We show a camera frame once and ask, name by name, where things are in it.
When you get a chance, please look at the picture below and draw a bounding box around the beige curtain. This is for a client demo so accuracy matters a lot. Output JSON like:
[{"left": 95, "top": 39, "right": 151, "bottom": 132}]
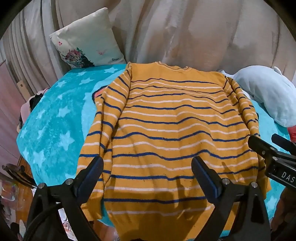
[{"left": 0, "top": 0, "right": 296, "bottom": 98}]

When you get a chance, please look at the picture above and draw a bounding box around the teal star printed blanket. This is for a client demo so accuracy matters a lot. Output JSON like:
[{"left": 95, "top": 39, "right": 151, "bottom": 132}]
[{"left": 16, "top": 64, "right": 292, "bottom": 241}]

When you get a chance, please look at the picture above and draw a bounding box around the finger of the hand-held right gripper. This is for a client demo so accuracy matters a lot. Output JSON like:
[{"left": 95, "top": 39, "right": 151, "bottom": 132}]
[
  {"left": 271, "top": 133, "right": 296, "bottom": 155},
  {"left": 248, "top": 135, "right": 278, "bottom": 168}
]

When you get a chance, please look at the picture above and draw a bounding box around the white plush toy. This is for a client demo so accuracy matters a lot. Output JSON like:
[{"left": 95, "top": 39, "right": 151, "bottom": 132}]
[{"left": 217, "top": 65, "right": 296, "bottom": 127}]

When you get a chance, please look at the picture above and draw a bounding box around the dark metal object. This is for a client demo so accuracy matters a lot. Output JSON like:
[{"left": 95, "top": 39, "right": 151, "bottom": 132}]
[{"left": 2, "top": 163, "right": 37, "bottom": 189}]

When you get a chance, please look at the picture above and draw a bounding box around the dark cloth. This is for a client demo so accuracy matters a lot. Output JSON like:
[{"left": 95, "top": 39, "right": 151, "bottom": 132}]
[{"left": 29, "top": 94, "right": 44, "bottom": 110}]

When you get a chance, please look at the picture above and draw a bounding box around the person's right hand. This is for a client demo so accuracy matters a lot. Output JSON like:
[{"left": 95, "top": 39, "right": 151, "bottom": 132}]
[{"left": 271, "top": 191, "right": 296, "bottom": 234}]

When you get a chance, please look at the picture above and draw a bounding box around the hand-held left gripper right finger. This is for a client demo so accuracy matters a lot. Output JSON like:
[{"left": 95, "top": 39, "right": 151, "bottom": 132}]
[{"left": 191, "top": 156, "right": 271, "bottom": 241}]

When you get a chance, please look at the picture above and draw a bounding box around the white floral pillow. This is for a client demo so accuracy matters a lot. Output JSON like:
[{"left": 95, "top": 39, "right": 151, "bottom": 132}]
[{"left": 49, "top": 7, "right": 126, "bottom": 69}]

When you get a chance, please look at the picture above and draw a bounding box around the yellow striped sweater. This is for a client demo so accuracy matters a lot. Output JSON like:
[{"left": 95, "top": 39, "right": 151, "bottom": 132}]
[{"left": 77, "top": 61, "right": 272, "bottom": 241}]

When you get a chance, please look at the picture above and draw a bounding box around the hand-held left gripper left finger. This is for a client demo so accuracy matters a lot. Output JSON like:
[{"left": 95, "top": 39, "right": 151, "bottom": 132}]
[{"left": 30, "top": 156, "right": 104, "bottom": 241}]

